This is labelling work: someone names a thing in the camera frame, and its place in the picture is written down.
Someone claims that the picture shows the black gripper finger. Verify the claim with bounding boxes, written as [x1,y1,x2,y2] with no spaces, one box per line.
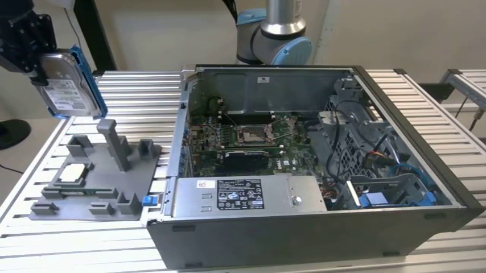
[23,55,50,86]

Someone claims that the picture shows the hard disk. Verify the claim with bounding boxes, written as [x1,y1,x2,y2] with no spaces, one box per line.
[38,44,109,119]

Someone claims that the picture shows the grey metal disk bay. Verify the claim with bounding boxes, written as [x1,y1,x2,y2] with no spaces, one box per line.
[309,78,439,211]

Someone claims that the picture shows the installed blue disk carrier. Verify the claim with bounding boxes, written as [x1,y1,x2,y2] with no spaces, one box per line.
[358,192,436,210]

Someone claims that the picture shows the black round stand base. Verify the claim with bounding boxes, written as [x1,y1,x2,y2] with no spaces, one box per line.
[0,119,31,151]

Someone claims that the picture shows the silver CPU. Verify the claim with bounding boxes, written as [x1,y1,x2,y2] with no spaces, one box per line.
[59,164,87,182]

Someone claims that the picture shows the grey plastic parts rack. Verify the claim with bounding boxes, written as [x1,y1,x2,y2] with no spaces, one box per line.
[29,119,163,222]

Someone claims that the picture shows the green RAM stick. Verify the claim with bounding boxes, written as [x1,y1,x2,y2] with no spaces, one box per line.
[57,187,118,197]

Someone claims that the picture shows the metal locking lever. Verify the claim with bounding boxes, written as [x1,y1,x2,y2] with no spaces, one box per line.
[222,110,245,129]

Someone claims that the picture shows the black RAM slot bank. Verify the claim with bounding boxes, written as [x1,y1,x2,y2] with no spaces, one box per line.
[220,111,276,125]

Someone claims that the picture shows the grey power supply unit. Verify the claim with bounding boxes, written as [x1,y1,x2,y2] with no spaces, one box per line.
[170,175,329,219]

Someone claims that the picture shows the CPU socket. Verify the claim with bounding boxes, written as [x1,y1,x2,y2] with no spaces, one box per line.
[237,125,273,146]

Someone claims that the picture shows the black graphics card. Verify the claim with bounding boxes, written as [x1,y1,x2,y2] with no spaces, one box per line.
[222,150,272,176]

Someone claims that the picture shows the metal socket cover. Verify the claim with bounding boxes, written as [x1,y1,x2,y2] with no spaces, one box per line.
[270,118,290,140]

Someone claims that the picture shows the green motherboard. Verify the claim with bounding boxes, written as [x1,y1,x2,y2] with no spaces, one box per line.
[188,109,322,179]

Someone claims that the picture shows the open black PC case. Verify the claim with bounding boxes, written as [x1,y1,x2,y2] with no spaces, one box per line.
[146,64,486,270]

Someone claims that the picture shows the aluminium slat side table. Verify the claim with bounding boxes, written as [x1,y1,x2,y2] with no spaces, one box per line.
[440,69,486,109]

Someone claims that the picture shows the thin black hanging cable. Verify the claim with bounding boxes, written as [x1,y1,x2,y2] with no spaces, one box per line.
[63,7,83,46]

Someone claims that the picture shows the black metal post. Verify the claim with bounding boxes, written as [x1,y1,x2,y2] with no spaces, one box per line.
[73,0,118,72]

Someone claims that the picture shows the black robot arm cables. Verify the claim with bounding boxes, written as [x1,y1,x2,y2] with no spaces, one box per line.
[220,0,241,22]

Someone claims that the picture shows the black wire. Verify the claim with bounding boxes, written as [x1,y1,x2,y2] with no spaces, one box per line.
[325,99,381,183]

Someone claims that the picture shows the yellow red power wires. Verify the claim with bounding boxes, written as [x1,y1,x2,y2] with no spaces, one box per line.
[364,150,412,171]

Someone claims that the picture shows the blue wire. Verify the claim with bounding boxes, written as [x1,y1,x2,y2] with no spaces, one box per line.
[390,161,433,200]

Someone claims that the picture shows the black table bracket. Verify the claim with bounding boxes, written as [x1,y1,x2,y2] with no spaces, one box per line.
[419,82,456,101]

